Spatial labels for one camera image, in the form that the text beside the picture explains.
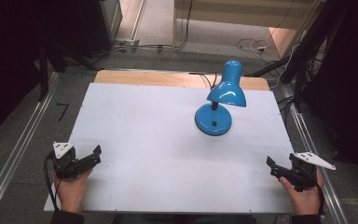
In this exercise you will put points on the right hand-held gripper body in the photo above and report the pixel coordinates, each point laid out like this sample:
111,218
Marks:
304,174

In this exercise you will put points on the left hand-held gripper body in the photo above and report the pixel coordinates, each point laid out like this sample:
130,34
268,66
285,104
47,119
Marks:
64,161

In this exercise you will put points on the blue desk lamp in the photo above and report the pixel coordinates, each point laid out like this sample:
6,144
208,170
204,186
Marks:
220,93

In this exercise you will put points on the person's right hand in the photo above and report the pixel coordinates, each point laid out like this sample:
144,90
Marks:
306,200

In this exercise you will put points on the person's left hand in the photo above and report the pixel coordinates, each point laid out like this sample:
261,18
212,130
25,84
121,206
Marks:
71,193

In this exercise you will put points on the white table board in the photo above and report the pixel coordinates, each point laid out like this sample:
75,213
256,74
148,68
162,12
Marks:
143,140

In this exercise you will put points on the black metal stand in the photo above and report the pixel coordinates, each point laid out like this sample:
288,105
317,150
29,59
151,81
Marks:
310,46
43,71

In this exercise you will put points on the grey power strip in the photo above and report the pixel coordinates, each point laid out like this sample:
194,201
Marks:
127,43

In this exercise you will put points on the dark cabinet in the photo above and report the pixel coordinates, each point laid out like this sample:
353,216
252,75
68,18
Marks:
96,25

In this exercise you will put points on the light wooden furniture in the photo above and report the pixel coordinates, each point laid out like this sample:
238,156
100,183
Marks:
245,12

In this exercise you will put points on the aluminium floor rail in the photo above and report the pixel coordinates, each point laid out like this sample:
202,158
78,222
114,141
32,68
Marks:
310,146
18,140

